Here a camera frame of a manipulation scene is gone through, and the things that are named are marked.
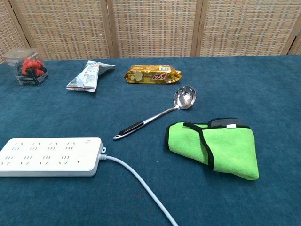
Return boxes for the white power strip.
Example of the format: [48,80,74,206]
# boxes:
[0,137,106,178]

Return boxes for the blue table cloth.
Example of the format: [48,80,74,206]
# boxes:
[0,54,301,226]

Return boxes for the gold biscuit packet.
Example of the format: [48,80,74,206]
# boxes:
[124,65,182,85]

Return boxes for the silver foil snack bag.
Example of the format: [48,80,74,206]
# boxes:
[66,60,116,93]

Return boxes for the green microfiber cloth black trim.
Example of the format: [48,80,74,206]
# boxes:
[165,117,260,181]

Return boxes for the woven folding screen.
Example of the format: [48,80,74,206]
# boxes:
[0,0,301,64]

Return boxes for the clear box red black item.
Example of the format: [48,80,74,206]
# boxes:
[2,48,50,87]

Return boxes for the steel ladle black handle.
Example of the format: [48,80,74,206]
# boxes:
[113,85,197,141]

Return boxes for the white power cable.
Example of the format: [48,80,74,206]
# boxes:
[98,154,179,226]

